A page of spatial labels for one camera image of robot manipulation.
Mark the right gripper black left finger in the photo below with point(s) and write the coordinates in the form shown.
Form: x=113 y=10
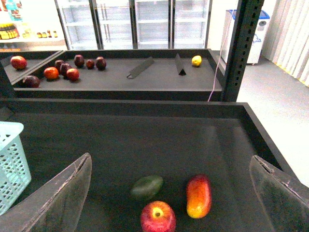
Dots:
x=54 y=207

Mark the black metal rack post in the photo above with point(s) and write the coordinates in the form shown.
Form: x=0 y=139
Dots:
x=247 y=15

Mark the near black display tray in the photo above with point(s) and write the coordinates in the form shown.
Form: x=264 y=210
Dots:
x=131 y=139

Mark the dark plum behind orange fruit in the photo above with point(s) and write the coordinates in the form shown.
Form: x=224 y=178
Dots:
x=58 y=64

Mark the black divider left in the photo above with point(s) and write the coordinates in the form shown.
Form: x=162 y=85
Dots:
x=140 y=68

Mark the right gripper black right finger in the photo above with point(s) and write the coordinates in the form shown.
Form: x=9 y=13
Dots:
x=284 y=199

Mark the dark plum middle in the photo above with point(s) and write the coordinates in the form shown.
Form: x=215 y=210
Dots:
x=64 y=67

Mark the shelf with bottles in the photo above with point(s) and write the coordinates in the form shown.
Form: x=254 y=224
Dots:
x=30 y=25

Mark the dark plum back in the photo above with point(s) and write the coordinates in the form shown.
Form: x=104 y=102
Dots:
x=79 y=61

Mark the small dark red plum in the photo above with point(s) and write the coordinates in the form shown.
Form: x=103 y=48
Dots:
x=90 y=64

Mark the white chest freezer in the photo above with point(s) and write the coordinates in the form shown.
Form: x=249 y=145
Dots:
x=258 y=39

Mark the orange red fruit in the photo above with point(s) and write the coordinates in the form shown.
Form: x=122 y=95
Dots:
x=51 y=73

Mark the light blue plastic basket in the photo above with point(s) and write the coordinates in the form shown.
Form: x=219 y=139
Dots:
x=14 y=171

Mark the black divider right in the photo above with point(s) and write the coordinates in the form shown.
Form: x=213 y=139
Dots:
x=179 y=65

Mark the yellow lemon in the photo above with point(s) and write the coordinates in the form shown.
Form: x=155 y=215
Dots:
x=196 y=61

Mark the black divider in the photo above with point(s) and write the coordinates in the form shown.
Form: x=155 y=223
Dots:
x=140 y=68
x=179 y=65

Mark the red orange mango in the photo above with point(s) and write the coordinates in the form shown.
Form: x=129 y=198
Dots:
x=198 y=195

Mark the far left black tray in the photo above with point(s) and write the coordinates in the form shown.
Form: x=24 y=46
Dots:
x=10 y=76

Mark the glass door refrigerator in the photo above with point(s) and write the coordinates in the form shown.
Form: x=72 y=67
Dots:
x=134 y=24

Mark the dark plum front left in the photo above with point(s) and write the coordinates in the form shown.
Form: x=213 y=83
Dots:
x=31 y=81

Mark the black display tray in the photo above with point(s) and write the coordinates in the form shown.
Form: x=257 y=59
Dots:
x=131 y=139
x=159 y=82

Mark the green avocado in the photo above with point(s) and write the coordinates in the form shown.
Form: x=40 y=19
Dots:
x=146 y=187

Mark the small red apple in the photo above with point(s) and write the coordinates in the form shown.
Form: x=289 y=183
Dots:
x=72 y=74

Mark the far black display tray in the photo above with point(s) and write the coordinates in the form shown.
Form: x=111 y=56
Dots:
x=159 y=82

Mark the dark plum right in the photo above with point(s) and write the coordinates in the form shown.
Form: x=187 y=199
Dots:
x=100 y=63

